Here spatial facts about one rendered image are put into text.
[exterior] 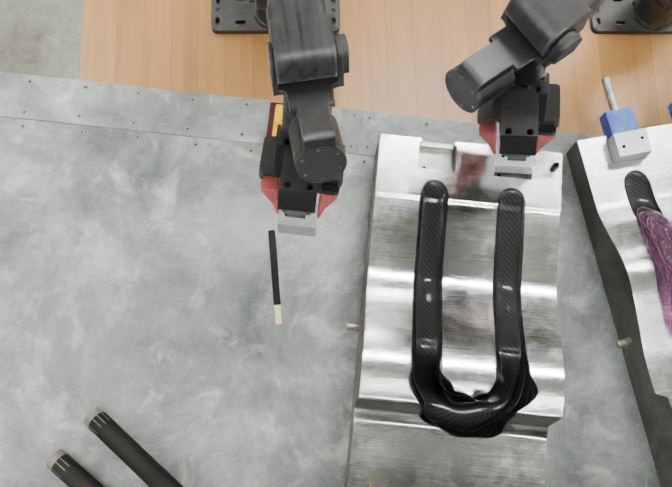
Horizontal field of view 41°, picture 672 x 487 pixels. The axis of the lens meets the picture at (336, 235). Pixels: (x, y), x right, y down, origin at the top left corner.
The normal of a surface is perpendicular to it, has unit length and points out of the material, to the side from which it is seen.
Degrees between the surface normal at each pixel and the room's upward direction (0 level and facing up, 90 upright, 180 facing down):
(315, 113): 25
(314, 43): 15
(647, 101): 0
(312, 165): 64
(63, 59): 0
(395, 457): 0
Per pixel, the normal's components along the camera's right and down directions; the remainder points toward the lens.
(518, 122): -0.11, -0.58
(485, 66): 0.13, -0.31
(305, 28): 0.08, 0.00
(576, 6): -0.12, -0.13
